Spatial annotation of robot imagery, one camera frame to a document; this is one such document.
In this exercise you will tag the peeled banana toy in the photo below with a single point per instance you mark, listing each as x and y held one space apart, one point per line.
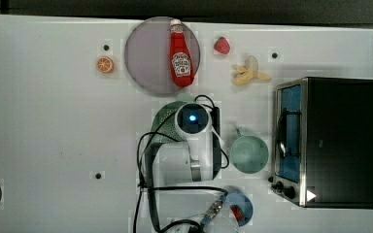
249 72

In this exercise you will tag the blue small plate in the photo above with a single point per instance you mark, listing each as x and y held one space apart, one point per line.
241 200

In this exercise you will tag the red strawberry toy on plate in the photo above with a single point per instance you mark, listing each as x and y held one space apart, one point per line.
238 213

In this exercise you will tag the orange slice toy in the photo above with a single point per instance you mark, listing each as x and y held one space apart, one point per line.
105 65

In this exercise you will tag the red ketchup bottle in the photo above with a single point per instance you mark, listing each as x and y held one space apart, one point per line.
179 57

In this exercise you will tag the green mug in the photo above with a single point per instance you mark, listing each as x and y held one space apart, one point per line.
248 153

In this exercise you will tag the grey round plate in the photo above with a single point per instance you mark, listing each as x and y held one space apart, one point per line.
146 56

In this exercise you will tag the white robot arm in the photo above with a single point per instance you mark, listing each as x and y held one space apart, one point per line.
194 155

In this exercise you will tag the black toaster oven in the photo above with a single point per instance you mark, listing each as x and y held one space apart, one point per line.
322 148

